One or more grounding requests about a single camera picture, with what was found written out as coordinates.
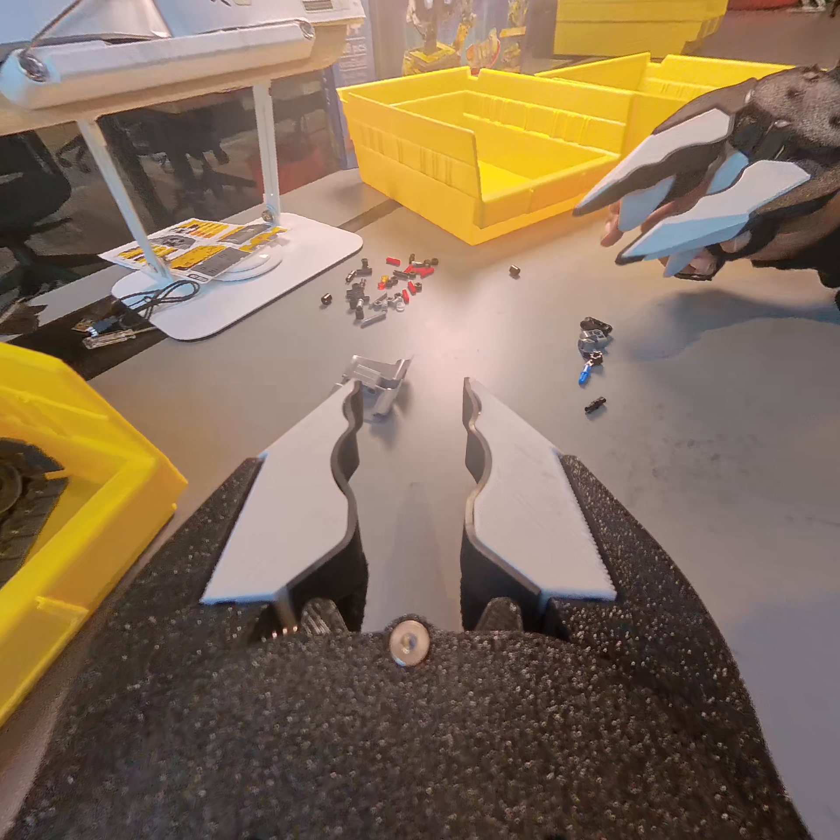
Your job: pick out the yellow picture toy box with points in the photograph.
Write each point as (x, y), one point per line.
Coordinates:
(459, 39)

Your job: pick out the grey desk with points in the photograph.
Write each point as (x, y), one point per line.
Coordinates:
(689, 525)

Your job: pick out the dark office table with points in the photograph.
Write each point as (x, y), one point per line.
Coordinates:
(134, 177)

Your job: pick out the pile of small toy parts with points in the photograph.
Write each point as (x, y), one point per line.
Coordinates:
(358, 303)

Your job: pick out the blue toy pin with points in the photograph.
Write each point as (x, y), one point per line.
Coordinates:
(585, 375)

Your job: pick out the black toy pin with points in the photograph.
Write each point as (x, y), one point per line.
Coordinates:
(595, 405)

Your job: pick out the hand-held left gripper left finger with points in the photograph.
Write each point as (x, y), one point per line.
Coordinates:
(289, 518)

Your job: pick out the stacked yellow bins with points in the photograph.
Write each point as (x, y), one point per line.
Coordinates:
(630, 26)

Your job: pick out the person's right hand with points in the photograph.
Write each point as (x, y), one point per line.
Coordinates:
(800, 229)

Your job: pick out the grey toy connector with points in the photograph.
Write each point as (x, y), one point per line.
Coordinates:
(594, 342)

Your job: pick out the open instruction booklet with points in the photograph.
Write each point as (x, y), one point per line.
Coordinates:
(229, 13)

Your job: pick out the yellow plastic bin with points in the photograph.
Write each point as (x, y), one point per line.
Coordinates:
(124, 525)
(682, 82)
(413, 151)

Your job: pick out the white folding stand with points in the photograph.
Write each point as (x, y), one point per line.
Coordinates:
(302, 256)

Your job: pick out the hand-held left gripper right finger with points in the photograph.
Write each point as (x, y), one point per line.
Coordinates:
(538, 518)

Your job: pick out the silver toy scoop part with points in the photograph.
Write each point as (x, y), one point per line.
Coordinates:
(384, 380)

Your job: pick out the black office chair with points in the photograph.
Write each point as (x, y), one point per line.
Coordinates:
(33, 190)
(216, 157)

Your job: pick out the yellow grey sticker sheet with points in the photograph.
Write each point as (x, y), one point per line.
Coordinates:
(197, 229)

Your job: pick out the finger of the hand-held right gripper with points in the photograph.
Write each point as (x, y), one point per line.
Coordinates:
(669, 148)
(728, 210)

